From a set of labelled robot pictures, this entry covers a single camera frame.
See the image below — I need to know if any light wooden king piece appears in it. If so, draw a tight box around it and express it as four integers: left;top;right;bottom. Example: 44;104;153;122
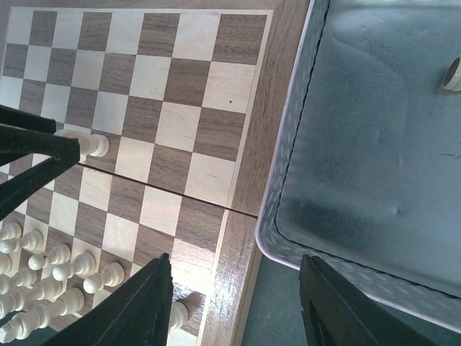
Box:
169;301;189;329

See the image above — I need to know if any light wooden piece back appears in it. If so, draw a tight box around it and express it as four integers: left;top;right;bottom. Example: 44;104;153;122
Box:
55;129;110;157
1;288;85;343
0;253;12;275

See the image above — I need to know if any wooden chess board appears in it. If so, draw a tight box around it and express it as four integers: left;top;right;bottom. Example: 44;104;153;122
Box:
1;1;310;345

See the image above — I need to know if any pink tin with light pieces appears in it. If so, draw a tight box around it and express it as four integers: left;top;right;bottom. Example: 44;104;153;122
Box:
256;1;460;332

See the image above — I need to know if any light wooden rook piece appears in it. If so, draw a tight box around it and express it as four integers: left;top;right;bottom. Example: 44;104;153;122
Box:
442;56;461;92

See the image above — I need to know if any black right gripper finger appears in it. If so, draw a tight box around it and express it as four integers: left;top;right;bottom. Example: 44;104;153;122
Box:
299;255;434;345
0;105;57;133
1;125;80;218
44;253;173;346

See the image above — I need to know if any light wooden pawn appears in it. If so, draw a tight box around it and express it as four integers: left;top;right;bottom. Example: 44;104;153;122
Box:
52;252;97;281
0;230;44;254
28;244;71;270
83;262;125;294
0;223;22;241
0;267;38;294

